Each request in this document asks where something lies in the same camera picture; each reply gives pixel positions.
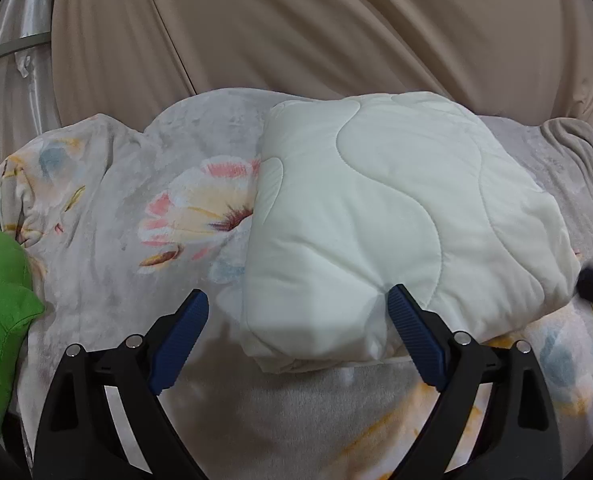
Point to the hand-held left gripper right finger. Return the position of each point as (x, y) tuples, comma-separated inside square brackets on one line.
[(416, 342)]

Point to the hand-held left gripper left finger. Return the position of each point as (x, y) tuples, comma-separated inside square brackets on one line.
[(181, 345)]

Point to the cream quilted comforter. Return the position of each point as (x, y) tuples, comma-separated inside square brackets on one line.
[(376, 220)]

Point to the floral print fleece blanket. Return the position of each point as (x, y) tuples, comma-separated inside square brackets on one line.
[(106, 260)]

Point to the green plush pillow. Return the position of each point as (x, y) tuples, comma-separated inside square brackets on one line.
[(1, 320)]

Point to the white satin curtain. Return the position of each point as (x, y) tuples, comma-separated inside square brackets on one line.
[(11, 110)]

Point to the beige curtain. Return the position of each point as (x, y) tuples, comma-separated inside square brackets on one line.
[(326, 25)]

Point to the curved metal rail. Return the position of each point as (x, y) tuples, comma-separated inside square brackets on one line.
[(11, 49)]

